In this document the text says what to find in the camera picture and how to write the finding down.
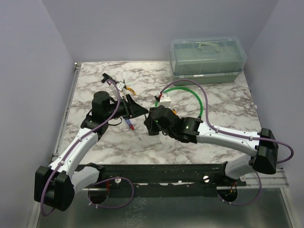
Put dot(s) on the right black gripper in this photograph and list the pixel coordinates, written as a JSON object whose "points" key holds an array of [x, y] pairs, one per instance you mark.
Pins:
{"points": [[150, 123]]}

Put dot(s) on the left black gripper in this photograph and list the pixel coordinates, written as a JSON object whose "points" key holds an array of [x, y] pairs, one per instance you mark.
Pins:
{"points": [[132, 109]]}

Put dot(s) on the green cable lock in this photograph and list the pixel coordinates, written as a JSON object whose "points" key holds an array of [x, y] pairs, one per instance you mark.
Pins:
{"points": [[190, 91]]}

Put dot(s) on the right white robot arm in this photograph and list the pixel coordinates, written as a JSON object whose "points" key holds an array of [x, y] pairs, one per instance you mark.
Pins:
{"points": [[260, 148]]}

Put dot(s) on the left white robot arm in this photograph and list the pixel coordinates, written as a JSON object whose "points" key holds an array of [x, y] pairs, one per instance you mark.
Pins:
{"points": [[57, 184]]}

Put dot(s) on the blue red screwdriver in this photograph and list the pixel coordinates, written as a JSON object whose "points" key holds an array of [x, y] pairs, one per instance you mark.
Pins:
{"points": [[131, 127]]}

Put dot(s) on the black t-shaped tool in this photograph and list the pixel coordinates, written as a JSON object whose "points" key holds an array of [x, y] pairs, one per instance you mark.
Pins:
{"points": [[106, 77]]}

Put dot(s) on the clear green plastic toolbox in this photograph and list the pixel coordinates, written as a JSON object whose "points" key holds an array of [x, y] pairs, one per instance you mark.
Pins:
{"points": [[207, 60]]}

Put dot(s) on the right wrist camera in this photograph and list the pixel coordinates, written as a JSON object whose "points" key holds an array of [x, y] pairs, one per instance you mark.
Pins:
{"points": [[165, 100]]}

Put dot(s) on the yellow handled pliers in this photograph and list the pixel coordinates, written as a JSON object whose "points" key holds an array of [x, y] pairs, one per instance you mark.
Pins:
{"points": [[130, 90]]}

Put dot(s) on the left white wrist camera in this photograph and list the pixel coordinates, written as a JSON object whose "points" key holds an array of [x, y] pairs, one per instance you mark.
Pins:
{"points": [[121, 86]]}

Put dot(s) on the black mounting rail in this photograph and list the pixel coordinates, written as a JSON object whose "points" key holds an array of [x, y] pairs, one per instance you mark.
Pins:
{"points": [[154, 181]]}

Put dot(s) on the left aluminium extrusion rail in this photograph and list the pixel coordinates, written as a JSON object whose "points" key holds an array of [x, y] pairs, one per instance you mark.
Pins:
{"points": [[66, 112]]}

